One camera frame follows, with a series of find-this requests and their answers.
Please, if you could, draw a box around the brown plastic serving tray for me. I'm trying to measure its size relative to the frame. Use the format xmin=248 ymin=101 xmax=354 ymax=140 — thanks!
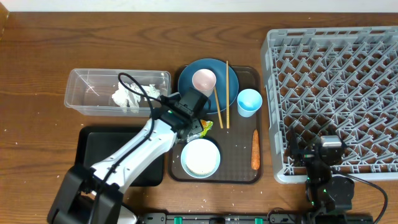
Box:
xmin=168 ymin=65 xmax=263 ymax=185

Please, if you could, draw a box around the black plastic tray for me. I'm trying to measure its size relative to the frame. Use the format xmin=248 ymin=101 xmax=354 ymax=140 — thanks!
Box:
xmin=75 ymin=126 xmax=164 ymax=187

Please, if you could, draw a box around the right wooden chopstick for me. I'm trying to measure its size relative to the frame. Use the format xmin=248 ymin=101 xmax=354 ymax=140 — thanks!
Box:
xmin=226 ymin=61 xmax=230 ymax=129

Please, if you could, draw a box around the dark blue plate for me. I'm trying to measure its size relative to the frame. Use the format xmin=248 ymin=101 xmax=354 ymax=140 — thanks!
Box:
xmin=177 ymin=58 xmax=239 ymax=111

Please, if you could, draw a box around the clear plastic waste bin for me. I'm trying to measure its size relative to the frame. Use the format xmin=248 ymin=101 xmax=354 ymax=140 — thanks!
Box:
xmin=64 ymin=68 xmax=171 ymax=117

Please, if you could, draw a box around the grey dishwasher rack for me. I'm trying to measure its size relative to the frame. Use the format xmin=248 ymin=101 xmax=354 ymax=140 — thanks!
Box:
xmin=261 ymin=26 xmax=397 ymax=184

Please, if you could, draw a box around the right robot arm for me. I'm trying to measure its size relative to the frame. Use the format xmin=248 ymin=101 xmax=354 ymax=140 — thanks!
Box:
xmin=287 ymin=128 xmax=354 ymax=223

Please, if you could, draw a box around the light blue plastic cup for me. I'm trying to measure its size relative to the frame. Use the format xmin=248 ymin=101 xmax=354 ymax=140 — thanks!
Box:
xmin=237 ymin=89 xmax=262 ymax=118

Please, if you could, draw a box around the left wooden chopstick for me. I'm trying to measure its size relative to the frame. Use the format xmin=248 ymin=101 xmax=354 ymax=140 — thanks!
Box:
xmin=213 ymin=86 xmax=224 ymax=129

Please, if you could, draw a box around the orange carrot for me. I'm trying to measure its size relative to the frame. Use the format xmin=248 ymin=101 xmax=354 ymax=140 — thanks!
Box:
xmin=251 ymin=129 xmax=261 ymax=170

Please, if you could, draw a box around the green yellow snack wrapper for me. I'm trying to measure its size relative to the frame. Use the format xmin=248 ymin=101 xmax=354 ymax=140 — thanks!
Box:
xmin=186 ymin=119 xmax=213 ymax=142

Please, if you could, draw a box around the white tissue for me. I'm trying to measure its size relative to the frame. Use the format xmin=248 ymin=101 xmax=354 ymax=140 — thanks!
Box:
xmin=112 ymin=83 xmax=141 ymax=113
xmin=131 ymin=84 xmax=160 ymax=99

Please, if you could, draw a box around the pink plastic cup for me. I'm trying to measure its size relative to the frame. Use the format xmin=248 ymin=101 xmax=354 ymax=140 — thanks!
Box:
xmin=192 ymin=69 xmax=216 ymax=97

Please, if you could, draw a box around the pile of white rice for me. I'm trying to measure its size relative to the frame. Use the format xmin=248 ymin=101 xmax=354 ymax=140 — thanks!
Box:
xmin=183 ymin=141 xmax=218 ymax=176

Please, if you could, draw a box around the wooden chopstick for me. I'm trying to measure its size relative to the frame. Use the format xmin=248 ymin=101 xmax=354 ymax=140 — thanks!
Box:
xmin=213 ymin=86 xmax=224 ymax=129
xmin=226 ymin=61 xmax=230 ymax=129

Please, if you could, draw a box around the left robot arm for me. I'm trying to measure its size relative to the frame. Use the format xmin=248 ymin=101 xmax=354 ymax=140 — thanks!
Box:
xmin=47 ymin=96 xmax=207 ymax=223

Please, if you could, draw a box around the light blue bowl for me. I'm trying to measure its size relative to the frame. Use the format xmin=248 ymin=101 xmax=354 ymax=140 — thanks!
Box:
xmin=180 ymin=139 xmax=221 ymax=179

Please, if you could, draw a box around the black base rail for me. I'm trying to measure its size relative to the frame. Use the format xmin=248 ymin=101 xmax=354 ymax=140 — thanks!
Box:
xmin=136 ymin=212 xmax=374 ymax=224

